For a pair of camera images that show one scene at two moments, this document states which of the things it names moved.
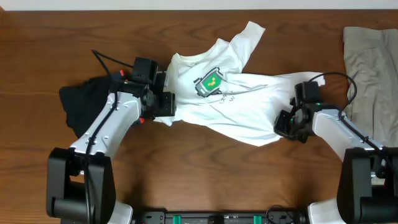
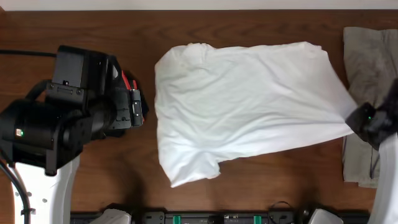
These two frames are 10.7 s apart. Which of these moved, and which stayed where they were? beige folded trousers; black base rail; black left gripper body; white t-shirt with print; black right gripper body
Moved: black right gripper body; white t-shirt with print; black left gripper body
Stayed: beige folded trousers; black base rail
